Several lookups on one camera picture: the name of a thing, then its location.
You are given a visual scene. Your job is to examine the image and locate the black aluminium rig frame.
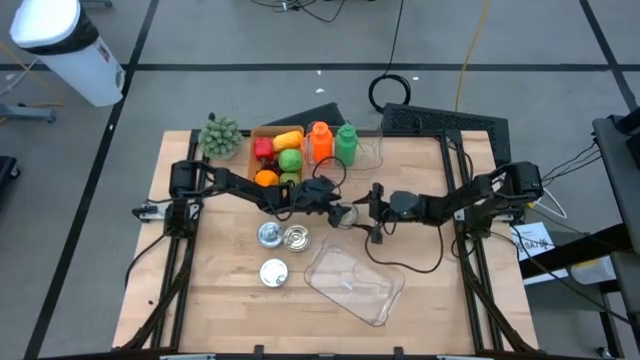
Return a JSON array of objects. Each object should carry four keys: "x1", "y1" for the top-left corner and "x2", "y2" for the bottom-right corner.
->
[{"x1": 112, "y1": 128, "x2": 539, "y2": 354}]

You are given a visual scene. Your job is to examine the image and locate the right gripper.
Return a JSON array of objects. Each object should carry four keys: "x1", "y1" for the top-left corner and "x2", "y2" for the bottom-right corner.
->
[{"x1": 351, "y1": 182, "x2": 425, "y2": 245}]

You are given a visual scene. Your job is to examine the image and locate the green toy apple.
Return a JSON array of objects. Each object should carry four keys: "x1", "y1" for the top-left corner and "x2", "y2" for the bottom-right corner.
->
[{"x1": 278, "y1": 148, "x2": 304, "y2": 174}]

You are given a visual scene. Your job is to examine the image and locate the silver-lid tin can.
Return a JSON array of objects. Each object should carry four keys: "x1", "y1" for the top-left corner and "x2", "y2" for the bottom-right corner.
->
[{"x1": 257, "y1": 221, "x2": 285, "y2": 250}]

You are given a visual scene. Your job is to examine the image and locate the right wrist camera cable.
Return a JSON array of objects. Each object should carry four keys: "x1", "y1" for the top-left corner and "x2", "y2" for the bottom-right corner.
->
[{"x1": 363, "y1": 219, "x2": 445, "y2": 275}]

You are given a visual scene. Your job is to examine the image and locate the coiled black floor cable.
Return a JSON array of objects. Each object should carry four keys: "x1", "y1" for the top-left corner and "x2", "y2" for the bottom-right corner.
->
[{"x1": 368, "y1": 0, "x2": 414, "y2": 114}]

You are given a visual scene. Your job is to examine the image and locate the black flat panel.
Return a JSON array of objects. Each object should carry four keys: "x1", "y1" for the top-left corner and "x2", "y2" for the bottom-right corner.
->
[{"x1": 263, "y1": 101, "x2": 350, "y2": 133}]

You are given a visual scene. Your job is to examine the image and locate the red toy bell pepper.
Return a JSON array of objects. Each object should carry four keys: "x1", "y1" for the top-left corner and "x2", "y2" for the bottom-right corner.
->
[{"x1": 253, "y1": 137, "x2": 275, "y2": 161}]

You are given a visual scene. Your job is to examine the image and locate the yellow toy mango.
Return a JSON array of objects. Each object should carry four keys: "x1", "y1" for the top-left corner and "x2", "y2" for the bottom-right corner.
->
[{"x1": 272, "y1": 130, "x2": 305, "y2": 153}]

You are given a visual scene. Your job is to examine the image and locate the green artificial succulent plant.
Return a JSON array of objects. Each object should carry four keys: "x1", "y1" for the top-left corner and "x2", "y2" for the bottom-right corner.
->
[{"x1": 198, "y1": 115, "x2": 244, "y2": 161}]

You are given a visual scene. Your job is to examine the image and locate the Van Camp's tuna can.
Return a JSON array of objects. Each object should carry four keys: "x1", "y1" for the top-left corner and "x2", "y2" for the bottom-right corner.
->
[{"x1": 258, "y1": 257, "x2": 290, "y2": 289}]

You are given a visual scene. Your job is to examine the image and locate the black perforated metal panel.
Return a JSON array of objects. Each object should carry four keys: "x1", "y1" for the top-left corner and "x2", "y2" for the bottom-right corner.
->
[{"x1": 380, "y1": 102, "x2": 512, "y2": 169}]

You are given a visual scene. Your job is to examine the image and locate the green plastic squeeze bottle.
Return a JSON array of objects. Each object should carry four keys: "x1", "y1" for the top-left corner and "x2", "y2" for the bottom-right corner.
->
[{"x1": 334, "y1": 123, "x2": 359, "y2": 167}]

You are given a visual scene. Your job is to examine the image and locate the white printed paper sheet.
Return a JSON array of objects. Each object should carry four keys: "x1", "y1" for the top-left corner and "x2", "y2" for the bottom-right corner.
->
[{"x1": 510, "y1": 221, "x2": 557, "y2": 262}]

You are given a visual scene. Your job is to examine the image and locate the black arm power cables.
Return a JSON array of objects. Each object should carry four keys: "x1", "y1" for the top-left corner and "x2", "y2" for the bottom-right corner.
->
[{"x1": 542, "y1": 142, "x2": 601, "y2": 184}]

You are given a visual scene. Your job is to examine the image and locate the white trash can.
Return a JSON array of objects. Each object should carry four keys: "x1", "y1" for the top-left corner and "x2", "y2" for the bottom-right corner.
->
[{"x1": 8, "y1": 0, "x2": 126, "y2": 108}]

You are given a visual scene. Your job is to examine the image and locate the orange plastic squeeze bottle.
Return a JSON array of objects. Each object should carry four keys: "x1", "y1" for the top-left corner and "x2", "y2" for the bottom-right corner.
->
[{"x1": 309, "y1": 121, "x2": 335, "y2": 165}]

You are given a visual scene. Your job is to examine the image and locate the black cart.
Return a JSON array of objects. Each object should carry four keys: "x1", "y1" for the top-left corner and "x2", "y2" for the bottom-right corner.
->
[{"x1": 519, "y1": 107, "x2": 640, "y2": 360}]

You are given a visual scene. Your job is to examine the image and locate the grey stand foot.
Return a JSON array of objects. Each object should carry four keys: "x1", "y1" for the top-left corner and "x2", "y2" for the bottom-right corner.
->
[{"x1": 0, "y1": 102, "x2": 57, "y2": 124}]

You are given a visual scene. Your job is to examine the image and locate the white cable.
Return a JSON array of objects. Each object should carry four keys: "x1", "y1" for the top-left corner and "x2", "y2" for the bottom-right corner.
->
[{"x1": 529, "y1": 187, "x2": 570, "y2": 221}]

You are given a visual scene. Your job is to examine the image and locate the toy orange fruit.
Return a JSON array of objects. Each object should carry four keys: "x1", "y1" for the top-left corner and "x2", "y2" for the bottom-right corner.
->
[{"x1": 254, "y1": 169, "x2": 280, "y2": 188}]

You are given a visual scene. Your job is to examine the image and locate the black equipment base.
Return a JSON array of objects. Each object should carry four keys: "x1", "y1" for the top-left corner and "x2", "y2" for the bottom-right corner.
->
[{"x1": 0, "y1": 155, "x2": 21, "y2": 201}]

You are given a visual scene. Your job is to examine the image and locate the black arm base cable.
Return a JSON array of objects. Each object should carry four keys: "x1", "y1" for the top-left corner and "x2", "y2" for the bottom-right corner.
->
[{"x1": 123, "y1": 232, "x2": 169, "y2": 289}]

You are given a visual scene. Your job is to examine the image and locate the black cable bundle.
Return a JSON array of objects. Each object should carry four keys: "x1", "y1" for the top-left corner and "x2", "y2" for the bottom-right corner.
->
[{"x1": 249, "y1": 0, "x2": 351, "y2": 24}]

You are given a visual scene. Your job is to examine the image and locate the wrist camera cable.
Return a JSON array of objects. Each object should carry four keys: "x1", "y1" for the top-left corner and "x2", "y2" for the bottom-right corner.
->
[
  {"x1": 312, "y1": 155, "x2": 348, "y2": 189},
  {"x1": 363, "y1": 219, "x2": 445, "y2": 275}
]

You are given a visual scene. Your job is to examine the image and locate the yellow cable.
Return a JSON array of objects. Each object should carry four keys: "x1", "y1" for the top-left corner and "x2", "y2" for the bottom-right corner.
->
[{"x1": 453, "y1": 0, "x2": 494, "y2": 113}]

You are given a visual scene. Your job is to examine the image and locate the white box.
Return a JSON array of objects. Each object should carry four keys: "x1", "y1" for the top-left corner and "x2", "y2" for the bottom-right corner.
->
[{"x1": 569, "y1": 255, "x2": 617, "y2": 286}]

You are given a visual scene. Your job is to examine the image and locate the orange wooden tray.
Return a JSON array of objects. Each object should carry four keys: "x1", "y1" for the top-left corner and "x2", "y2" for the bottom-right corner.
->
[{"x1": 248, "y1": 125, "x2": 306, "y2": 189}]

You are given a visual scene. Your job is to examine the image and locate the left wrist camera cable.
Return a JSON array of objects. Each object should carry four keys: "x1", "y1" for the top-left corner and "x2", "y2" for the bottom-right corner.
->
[{"x1": 312, "y1": 155, "x2": 348, "y2": 189}]

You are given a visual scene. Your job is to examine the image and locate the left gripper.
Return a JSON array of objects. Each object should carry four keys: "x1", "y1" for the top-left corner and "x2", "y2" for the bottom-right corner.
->
[{"x1": 291, "y1": 174, "x2": 360, "y2": 230}]

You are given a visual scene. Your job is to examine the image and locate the clear plastic bin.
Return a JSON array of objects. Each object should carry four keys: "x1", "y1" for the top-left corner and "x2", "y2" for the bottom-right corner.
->
[
  {"x1": 303, "y1": 124, "x2": 385, "y2": 172},
  {"x1": 303, "y1": 237, "x2": 406, "y2": 328}
]

